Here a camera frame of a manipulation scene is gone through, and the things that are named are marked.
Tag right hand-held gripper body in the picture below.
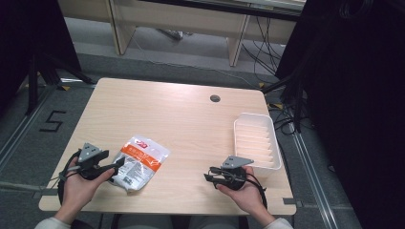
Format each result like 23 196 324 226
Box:
219 155 255 192

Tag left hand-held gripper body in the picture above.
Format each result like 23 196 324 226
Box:
75 142 108 181

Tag white and orange plastic packet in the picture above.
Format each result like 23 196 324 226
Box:
109 135 172 194

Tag person's right hand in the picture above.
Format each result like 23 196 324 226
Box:
215 166 277 228

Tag person's left hand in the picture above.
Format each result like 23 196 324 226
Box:
54 167 116 224

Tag white plastic basket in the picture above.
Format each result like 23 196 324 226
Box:
233 112 283 177

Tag black tape floor mark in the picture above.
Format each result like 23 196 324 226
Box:
38 110 68 134

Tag black tripod stand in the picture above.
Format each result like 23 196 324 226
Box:
24 52 96 116

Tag black curtain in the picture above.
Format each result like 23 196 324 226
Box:
0 0 82 115
274 0 405 229

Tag power strip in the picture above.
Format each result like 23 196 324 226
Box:
156 28 194 42

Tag light wooden desk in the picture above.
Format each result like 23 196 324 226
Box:
57 0 308 68

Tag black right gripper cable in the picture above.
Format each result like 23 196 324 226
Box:
244 172 269 210

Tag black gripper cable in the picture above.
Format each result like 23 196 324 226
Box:
244 172 269 210
56 148 82 206

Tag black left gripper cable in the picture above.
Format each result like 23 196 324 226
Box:
56 148 82 206

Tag black floor cables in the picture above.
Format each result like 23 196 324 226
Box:
240 15 288 84

